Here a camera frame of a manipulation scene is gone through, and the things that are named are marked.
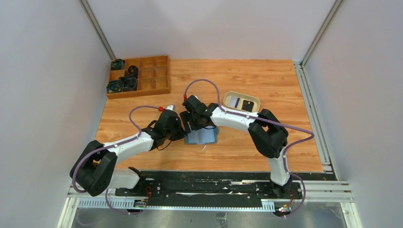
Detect cream oval tray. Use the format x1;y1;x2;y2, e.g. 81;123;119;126
223;91;261;112

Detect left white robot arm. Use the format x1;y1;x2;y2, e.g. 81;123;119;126
70;109;185;197

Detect black card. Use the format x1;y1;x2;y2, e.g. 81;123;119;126
241;100;254;112

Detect blue card holder wallet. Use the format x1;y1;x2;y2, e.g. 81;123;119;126
185;127;219;145

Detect black coiled item bottom-left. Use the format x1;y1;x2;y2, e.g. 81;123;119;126
106;80;122;94

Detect black coiled item middle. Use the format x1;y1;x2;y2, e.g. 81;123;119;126
127;65;138;78

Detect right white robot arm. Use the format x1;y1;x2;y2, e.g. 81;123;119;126
180;95;292;186

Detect grey striped card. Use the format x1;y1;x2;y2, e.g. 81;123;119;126
228;96;240;109

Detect black mounting base rail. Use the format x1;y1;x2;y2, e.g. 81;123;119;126
85;170;316;209

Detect large black coiled item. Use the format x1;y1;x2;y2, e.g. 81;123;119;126
118;76;138;92

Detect wooden compartment organizer box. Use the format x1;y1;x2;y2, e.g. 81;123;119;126
106;55;172;99

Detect black coiled item top-left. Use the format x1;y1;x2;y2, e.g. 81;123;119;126
110;58;125;71

